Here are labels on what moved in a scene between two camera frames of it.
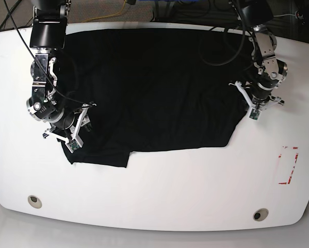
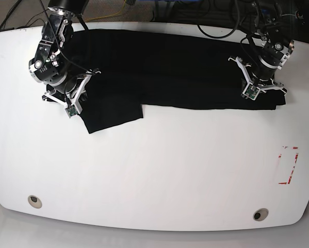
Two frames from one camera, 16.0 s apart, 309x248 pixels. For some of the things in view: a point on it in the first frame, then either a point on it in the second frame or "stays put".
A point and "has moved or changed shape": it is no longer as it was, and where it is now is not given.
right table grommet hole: (260, 214) stays put
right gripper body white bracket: (255, 109) → (251, 90)
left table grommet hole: (34, 201) stays put
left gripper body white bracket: (73, 142) → (74, 101)
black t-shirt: (153, 89) has moved or changed shape
